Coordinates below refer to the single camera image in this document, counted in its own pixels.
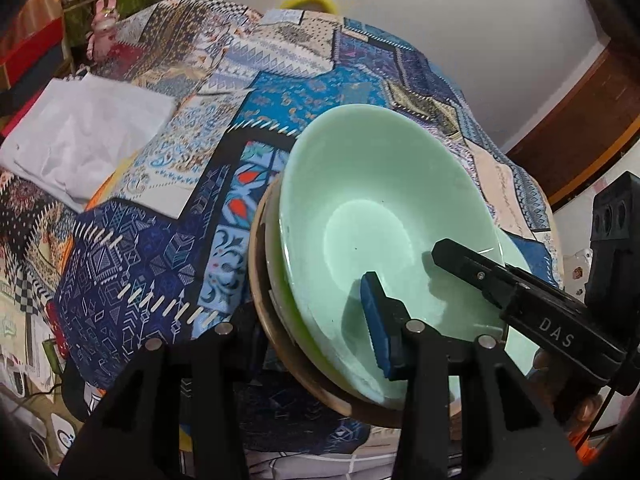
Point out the patchwork patterned tablecloth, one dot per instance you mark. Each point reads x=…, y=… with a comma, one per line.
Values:
x=160, y=249

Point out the person right hand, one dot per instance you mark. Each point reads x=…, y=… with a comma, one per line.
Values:
x=569, y=393

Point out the white sticker suitcase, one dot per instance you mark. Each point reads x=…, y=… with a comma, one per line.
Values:
x=576, y=273

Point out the orange pink curtain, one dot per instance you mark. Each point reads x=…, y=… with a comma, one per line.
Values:
x=33, y=16

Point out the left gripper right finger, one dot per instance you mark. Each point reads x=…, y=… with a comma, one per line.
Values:
x=469, y=412

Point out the white patterned bowl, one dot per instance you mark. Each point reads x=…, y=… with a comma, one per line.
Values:
x=285, y=305

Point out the red box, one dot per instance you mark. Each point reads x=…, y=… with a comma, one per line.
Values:
x=28, y=52

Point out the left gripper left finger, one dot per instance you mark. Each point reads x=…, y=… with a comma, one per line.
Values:
x=133, y=433

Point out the white folded paper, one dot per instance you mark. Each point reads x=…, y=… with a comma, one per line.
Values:
x=78, y=131

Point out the pink bunny toy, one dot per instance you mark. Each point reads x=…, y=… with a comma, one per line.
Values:
x=103, y=30

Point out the mint green bowl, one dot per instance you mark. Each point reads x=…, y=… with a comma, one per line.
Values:
x=367, y=189

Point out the mint green plate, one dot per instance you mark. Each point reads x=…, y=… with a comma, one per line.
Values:
x=502, y=276

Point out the wooden door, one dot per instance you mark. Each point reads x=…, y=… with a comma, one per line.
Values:
x=595, y=122

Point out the pink bowl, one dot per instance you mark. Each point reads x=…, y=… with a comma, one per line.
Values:
x=320, y=385

